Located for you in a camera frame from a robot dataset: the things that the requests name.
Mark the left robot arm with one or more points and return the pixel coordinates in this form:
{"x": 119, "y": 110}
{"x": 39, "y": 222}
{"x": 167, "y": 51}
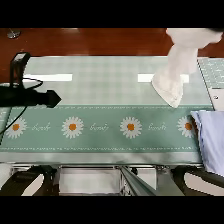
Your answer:
{"x": 13, "y": 96}

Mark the silver frame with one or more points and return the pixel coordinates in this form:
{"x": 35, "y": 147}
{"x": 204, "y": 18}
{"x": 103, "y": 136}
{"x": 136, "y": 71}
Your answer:
{"x": 140, "y": 185}

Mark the white shirt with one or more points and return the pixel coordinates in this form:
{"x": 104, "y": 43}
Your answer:
{"x": 176, "y": 60}

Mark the light blue shirt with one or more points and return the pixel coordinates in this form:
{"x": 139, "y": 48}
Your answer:
{"x": 211, "y": 136}

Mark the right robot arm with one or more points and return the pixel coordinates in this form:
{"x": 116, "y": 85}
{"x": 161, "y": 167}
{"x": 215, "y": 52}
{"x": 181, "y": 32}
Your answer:
{"x": 200, "y": 176}

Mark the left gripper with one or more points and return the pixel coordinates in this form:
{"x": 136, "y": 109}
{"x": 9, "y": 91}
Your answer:
{"x": 48, "y": 98}

